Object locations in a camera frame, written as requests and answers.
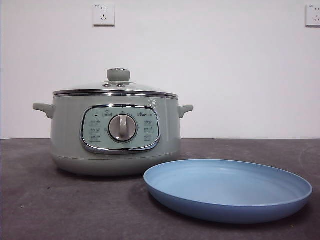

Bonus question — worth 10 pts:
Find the glass lid with green knob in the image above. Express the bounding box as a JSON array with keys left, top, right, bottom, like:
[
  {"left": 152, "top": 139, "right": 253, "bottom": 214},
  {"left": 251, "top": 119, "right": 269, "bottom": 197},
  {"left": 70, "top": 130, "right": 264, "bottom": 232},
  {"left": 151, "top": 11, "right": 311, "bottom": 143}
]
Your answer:
[{"left": 52, "top": 67, "right": 178, "bottom": 99}]

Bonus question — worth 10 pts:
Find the pale green electric steamer pot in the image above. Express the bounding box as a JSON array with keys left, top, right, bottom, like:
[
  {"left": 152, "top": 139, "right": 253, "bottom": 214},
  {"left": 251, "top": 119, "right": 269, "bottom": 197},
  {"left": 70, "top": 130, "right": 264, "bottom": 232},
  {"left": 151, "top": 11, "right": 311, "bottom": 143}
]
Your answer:
[{"left": 32, "top": 93, "right": 194, "bottom": 177}]

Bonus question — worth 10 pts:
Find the white wall socket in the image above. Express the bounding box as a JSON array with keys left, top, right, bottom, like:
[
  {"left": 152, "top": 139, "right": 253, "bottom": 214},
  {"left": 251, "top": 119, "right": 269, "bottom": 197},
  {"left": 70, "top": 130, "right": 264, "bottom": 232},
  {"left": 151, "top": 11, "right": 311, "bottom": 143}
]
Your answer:
[
  {"left": 305, "top": 3, "right": 320, "bottom": 28},
  {"left": 93, "top": 3, "right": 116, "bottom": 27}
]

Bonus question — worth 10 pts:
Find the blue round plate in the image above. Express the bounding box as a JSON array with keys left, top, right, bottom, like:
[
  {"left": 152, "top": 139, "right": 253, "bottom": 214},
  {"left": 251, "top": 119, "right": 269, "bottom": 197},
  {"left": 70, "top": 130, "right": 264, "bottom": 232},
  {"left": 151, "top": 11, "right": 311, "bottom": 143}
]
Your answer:
[{"left": 143, "top": 158, "right": 314, "bottom": 225}]

